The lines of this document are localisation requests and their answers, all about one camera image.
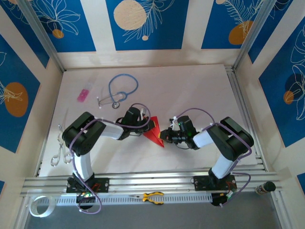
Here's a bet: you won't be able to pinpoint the red paper sheet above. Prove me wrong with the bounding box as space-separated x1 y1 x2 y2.
142 116 165 148

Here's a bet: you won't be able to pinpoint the blue stethoscope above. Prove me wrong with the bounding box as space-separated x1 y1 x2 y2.
96 73 139 110

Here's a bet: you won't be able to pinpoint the small pink clear bottle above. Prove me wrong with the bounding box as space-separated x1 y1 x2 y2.
76 80 94 104

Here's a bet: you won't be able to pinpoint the yellow black pliers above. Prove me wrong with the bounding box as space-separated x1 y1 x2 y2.
128 191 165 205

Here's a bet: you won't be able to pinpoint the right black control box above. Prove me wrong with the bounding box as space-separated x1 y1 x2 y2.
211 190 237 208

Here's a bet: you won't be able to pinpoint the black control box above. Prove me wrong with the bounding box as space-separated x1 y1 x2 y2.
75 192 98 211
211 190 237 208

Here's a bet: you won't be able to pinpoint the silver metal scissors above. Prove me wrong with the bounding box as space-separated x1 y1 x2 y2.
50 123 72 167

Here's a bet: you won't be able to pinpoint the left black control box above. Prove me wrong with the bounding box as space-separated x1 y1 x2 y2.
75 192 98 211

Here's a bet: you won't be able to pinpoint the small bottle with black cap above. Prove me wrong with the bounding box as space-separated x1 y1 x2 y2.
255 180 276 195

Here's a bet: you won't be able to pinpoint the clear tape roll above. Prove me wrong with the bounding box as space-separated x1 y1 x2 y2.
29 195 56 218

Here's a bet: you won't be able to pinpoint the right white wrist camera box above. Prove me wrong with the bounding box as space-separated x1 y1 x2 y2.
169 115 180 131

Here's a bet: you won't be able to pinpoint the aluminium frame rail with arm bases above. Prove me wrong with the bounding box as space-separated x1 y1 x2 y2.
20 167 286 198

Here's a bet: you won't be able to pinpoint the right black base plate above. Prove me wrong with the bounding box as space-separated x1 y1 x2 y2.
193 175 237 191

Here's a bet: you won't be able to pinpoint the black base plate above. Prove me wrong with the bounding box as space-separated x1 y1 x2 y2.
193 175 237 191
66 177 110 194

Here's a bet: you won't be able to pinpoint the aluminium side rail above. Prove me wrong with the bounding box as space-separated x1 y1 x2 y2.
225 65 267 171

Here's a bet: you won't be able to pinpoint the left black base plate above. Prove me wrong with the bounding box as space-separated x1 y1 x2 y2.
66 177 110 194

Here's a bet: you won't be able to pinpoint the grey slotted cable duct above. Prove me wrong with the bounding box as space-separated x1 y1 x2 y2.
38 192 213 206

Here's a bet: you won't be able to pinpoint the right aluminium corner post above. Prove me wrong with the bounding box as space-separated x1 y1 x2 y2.
232 0 274 70

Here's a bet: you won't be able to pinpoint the aluminium corner post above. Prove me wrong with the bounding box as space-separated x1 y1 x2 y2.
18 0 66 72
232 0 274 70

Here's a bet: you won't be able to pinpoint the left aluminium corner post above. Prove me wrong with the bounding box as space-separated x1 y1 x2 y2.
18 0 66 72

